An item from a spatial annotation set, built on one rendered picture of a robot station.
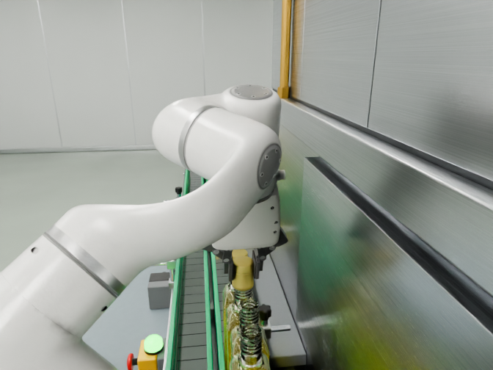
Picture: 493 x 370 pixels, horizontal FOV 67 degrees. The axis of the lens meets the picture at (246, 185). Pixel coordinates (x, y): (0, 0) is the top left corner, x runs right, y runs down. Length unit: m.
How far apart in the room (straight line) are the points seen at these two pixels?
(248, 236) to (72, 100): 6.16
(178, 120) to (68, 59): 6.19
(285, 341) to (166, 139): 0.63
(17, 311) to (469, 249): 0.33
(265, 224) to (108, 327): 0.78
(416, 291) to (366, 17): 0.33
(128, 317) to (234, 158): 0.95
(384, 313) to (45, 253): 0.32
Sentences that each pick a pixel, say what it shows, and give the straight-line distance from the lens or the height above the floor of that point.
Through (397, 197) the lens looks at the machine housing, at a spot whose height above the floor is 1.36.
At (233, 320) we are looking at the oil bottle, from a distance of 0.64.
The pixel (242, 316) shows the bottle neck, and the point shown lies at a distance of 0.57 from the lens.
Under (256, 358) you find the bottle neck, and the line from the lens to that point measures 0.54.
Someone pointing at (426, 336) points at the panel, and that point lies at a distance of 0.36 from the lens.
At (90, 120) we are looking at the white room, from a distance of 6.58.
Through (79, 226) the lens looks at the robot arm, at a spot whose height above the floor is 1.36.
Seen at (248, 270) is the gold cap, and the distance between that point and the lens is 0.59.
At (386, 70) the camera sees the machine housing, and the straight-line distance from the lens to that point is 0.46.
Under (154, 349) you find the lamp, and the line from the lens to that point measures 0.97.
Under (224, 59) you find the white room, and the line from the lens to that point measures 6.27.
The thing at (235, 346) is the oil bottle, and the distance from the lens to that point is 0.60.
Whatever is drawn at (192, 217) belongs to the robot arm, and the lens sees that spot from 0.31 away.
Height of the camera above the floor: 1.49
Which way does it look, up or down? 19 degrees down
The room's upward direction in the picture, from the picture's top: straight up
